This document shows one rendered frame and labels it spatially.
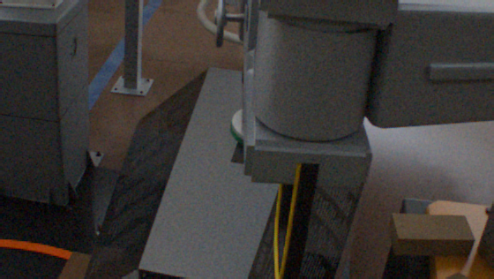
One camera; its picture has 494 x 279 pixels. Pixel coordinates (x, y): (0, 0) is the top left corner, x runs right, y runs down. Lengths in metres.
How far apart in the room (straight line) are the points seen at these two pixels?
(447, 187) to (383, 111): 2.32
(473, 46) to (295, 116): 0.32
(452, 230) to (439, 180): 1.78
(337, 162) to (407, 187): 2.25
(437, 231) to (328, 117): 0.68
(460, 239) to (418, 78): 0.64
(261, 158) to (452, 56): 0.35
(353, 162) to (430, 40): 0.23
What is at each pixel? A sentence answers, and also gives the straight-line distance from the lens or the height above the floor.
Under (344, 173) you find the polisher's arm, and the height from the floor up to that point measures 1.20.
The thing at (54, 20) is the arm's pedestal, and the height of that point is 0.85.
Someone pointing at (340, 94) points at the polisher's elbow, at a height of 1.33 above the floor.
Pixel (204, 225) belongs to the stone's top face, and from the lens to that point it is 1.59.
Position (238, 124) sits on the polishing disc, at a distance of 1.92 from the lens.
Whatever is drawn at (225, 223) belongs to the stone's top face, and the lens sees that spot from 1.60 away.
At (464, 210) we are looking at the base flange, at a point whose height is 0.78.
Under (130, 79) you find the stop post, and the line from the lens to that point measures 3.90.
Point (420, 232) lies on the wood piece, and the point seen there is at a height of 0.83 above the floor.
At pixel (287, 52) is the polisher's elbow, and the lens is 1.04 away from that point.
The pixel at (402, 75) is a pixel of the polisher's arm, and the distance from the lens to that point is 1.11.
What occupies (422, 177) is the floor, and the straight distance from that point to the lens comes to 3.45.
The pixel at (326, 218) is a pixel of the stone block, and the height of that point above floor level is 0.69.
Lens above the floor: 1.80
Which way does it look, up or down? 31 degrees down
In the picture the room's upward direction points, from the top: 5 degrees clockwise
